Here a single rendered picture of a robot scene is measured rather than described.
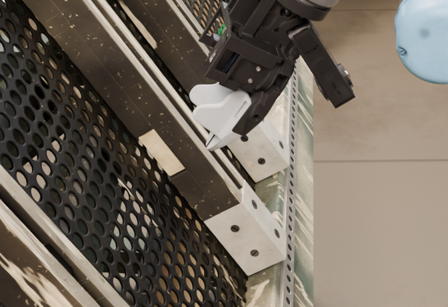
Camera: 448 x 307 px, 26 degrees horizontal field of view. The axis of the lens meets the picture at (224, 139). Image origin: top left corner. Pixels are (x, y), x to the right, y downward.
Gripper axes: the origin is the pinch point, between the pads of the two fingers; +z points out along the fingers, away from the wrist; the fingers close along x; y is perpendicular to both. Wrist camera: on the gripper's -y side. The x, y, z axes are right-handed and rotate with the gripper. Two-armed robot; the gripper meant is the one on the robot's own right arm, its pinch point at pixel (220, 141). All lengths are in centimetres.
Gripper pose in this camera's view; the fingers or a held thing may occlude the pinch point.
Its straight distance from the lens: 106.5
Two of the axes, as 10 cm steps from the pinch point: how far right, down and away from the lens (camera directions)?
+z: -5.0, 7.3, 4.8
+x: 1.2, 6.0, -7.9
